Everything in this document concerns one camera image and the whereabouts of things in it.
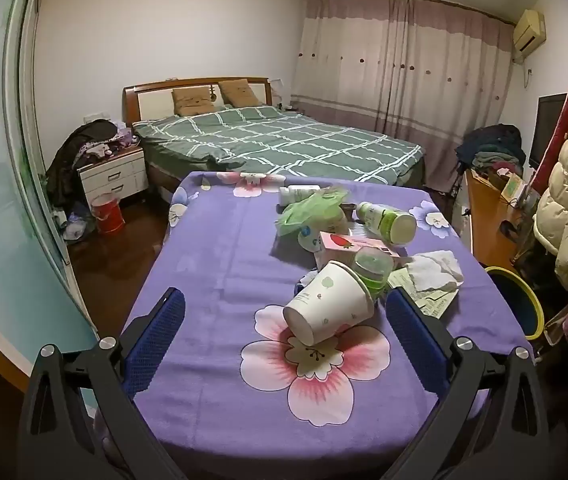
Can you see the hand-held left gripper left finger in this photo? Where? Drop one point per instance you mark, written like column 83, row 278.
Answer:
column 156, row 340

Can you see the pale green paper leaflet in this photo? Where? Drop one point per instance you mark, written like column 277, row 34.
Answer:
column 433, row 302

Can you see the green checked bedspread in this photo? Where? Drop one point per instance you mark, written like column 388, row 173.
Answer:
column 274, row 140

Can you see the white plastic bag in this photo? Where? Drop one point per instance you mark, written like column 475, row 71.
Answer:
column 74, row 227

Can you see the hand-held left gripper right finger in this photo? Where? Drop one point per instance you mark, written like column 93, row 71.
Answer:
column 416, row 340

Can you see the green card box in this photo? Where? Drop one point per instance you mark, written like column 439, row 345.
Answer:
column 512, row 187

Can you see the white bottle with green label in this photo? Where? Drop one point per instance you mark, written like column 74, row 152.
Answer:
column 388, row 222

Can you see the white tissue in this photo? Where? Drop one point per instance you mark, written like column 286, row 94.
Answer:
column 433, row 267

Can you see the cream air conditioner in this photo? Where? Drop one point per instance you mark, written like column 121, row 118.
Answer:
column 529, row 30

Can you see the blue trash bin yellow rim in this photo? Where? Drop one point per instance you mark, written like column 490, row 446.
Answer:
column 518, row 305

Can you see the wooden bed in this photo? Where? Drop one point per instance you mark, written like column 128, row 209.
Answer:
column 154, row 97

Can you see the brown pillow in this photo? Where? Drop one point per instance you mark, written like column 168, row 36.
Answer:
column 238, row 93
column 193, row 101

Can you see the white nightstand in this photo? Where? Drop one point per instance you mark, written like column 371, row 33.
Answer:
column 114, row 175

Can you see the white paper cup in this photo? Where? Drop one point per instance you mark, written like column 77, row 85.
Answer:
column 329, row 300

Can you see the pink strawberry carton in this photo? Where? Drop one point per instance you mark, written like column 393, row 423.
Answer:
column 336, row 242

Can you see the pink and white curtain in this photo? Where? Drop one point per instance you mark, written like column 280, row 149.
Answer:
column 403, row 65

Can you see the black television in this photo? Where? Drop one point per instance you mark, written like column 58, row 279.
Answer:
column 547, row 130

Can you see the red coat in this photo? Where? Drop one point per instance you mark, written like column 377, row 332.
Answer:
column 566, row 110

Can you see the red bucket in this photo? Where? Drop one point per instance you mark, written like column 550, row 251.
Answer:
column 108, row 215

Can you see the wooden desk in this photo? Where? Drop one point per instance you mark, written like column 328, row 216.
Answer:
column 488, row 225

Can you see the pile of clothes on chair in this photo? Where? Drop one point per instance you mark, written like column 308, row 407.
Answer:
column 491, row 152

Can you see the white tube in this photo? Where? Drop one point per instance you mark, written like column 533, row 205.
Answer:
column 296, row 193

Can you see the pile of dark clothes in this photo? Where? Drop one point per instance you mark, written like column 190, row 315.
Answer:
column 81, row 150

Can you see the small white container blue dots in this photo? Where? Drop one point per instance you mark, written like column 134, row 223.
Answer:
column 306, row 237

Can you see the green plastic bag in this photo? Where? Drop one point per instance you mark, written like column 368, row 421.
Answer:
column 309, row 210

